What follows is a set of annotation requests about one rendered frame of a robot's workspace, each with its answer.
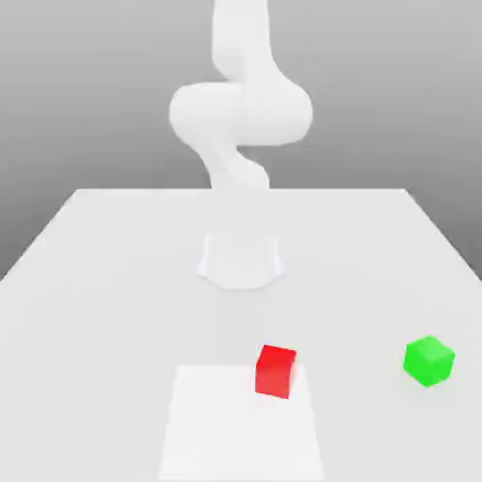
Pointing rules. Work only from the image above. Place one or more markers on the small green cube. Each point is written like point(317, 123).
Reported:
point(428, 361)

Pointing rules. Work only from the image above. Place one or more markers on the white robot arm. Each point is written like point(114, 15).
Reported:
point(241, 113)

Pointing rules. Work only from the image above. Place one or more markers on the small red cube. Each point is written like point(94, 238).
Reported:
point(275, 372)

